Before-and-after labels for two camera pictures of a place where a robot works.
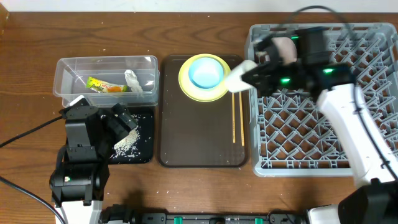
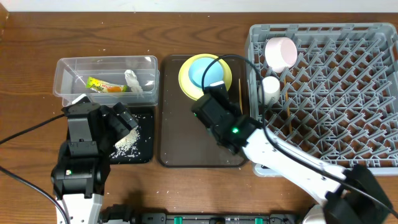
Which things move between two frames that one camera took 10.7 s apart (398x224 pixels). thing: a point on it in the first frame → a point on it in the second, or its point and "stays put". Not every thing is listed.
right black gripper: [263, 83] → [235, 111]
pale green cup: [234, 81] → [270, 89]
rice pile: [127, 147] stays put
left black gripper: [111, 122] stays put
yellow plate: [199, 94] stays put
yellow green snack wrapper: [103, 86] stays put
